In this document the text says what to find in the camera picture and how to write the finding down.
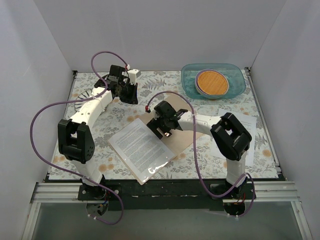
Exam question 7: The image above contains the brown cardboard folder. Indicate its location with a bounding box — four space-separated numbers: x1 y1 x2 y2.
107 97 206 186

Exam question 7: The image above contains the metal folder clip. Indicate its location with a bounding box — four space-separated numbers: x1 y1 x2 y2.
164 132 172 137

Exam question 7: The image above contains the printed paper sheet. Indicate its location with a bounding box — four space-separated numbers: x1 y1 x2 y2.
218 108 257 167
108 118 176 185

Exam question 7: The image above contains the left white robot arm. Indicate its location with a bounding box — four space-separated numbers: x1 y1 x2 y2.
57 65 141 200

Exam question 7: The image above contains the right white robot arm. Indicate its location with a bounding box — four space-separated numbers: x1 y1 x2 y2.
146 100 252 199

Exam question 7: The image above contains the blue striped white plate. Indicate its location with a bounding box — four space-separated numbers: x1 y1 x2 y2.
72 88 93 112

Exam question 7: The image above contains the floral table mat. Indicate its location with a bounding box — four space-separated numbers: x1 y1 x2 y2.
48 70 280 181

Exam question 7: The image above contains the orange woven round plate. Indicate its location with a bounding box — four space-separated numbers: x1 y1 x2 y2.
194 69 229 97

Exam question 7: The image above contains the teal plastic container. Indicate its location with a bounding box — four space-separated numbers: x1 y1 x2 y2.
181 63 246 100

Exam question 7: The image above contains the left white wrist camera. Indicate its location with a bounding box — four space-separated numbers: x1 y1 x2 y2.
125 64 141 85

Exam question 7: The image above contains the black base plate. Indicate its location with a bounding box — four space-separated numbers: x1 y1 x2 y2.
44 174 258 212

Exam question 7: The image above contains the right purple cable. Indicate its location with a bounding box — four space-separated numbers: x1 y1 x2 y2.
144 90 257 218

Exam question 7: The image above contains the aluminium frame rail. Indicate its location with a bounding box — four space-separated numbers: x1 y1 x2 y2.
30 182 81 203

